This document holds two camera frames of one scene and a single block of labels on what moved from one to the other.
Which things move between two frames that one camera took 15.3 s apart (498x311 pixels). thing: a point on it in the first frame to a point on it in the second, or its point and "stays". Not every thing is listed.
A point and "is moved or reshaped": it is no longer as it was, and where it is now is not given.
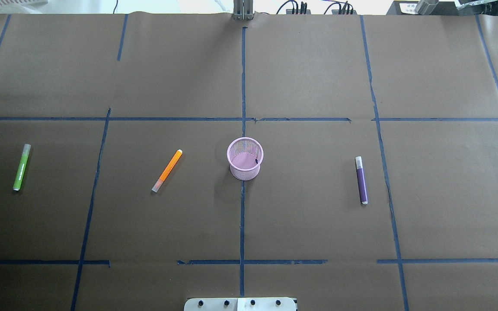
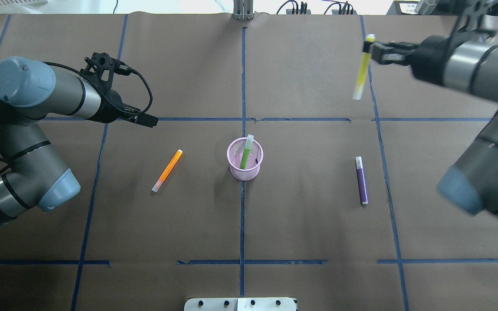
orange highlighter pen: [167, 170] stays
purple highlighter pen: [362, 183] stays
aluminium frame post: [243, 9] stays
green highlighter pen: [20, 170] is moved or reshaped
